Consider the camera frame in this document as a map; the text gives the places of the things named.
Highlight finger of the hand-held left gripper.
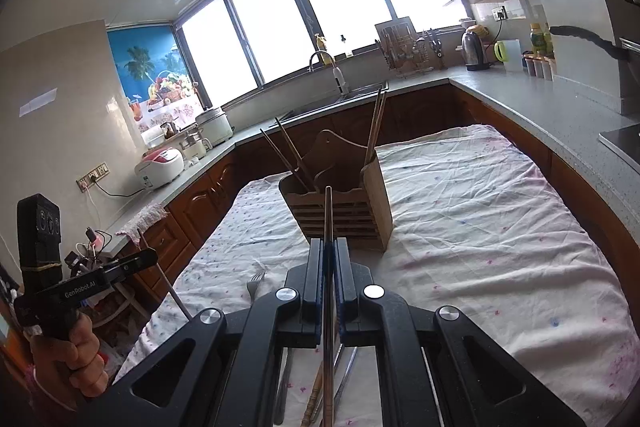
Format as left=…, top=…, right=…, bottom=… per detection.
left=102, top=249, right=160, bottom=283

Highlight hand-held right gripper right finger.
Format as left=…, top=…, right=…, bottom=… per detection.
left=334, top=238, right=589, bottom=427

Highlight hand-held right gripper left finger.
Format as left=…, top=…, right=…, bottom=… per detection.
left=75, top=238, right=331, bottom=427

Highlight steel chopstick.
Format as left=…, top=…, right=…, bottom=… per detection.
left=137, top=231, right=192, bottom=322
left=322, top=186, right=335, bottom=427

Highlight wooden utensil holder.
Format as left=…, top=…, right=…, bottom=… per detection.
left=277, top=129, right=395, bottom=254

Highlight dark wooden chopstick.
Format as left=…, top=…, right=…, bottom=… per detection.
left=259, top=128, right=314, bottom=196
left=273, top=116, right=314, bottom=188

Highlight light wooden chopstick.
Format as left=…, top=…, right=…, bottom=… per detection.
left=366, top=88, right=384, bottom=166
left=370, top=89, right=390, bottom=168

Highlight person's left forearm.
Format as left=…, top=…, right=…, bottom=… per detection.
left=12, top=364, right=81, bottom=427

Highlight person's left hand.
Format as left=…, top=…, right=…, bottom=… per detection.
left=30, top=312, right=109, bottom=408

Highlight white lace cloth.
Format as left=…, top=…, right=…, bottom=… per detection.
left=115, top=203, right=169, bottom=238

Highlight cluttered side rack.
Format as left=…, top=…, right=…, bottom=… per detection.
left=60, top=227, right=151, bottom=343

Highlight steel fork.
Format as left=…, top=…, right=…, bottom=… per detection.
left=246, top=271, right=292, bottom=426
left=334, top=347, right=360, bottom=409

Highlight white and red rice cooker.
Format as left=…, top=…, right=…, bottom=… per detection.
left=134, top=147, right=186, bottom=193

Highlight wooden lower cabinets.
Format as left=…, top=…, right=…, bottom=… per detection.
left=120, top=82, right=640, bottom=313

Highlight small white kitchen appliance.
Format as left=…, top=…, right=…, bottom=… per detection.
left=181, top=132, right=214, bottom=163

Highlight ribbed wooden chopstick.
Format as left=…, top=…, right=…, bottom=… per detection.
left=300, top=357, right=325, bottom=427

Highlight white floral tablecloth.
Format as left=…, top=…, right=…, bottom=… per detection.
left=112, top=124, right=636, bottom=427

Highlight white electric pot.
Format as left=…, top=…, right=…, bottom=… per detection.
left=195, top=106, right=235, bottom=147

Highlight kitchen sink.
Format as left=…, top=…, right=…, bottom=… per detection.
left=282, top=79, right=390, bottom=120

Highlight steel kitchen faucet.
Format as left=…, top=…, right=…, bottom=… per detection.
left=308, top=51, right=351, bottom=97

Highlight knife and dish rack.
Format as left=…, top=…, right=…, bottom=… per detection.
left=375, top=16, right=436, bottom=78

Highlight steel electric kettle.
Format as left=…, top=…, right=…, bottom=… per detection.
left=460, top=27, right=494, bottom=72

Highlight grey kitchen countertop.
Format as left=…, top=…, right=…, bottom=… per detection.
left=102, top=66, right=640, bottom=235

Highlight kitchen window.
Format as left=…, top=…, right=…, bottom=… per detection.
left=172, top=0, right=469, bottom=108

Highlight white spice jar set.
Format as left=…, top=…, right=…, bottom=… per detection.
left=522, top=54, right=554, bottom=80

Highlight cooking oil bottles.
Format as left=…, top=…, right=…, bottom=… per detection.
left=529, top=23, right=555, bottom=58

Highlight gas stove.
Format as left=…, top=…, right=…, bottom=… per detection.
left=598, top=122, right=640, bottom=174

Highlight black power cord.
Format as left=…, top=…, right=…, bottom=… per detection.
left=91, top=179, right=152, bottom=199

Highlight wall power outlet strip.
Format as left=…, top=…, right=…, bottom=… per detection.
left=76, top=162, right=111, bottom=194

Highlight white wall sticker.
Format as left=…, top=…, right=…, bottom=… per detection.
left=19, top=88, right=58, bottom=116

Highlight tropical fruit wall poster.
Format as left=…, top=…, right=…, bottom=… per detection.
left=106, top=25, right=206, bottom=148

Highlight white pitcher green handle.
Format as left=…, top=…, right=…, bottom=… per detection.
left=494, top=38, right=522, bottom=73

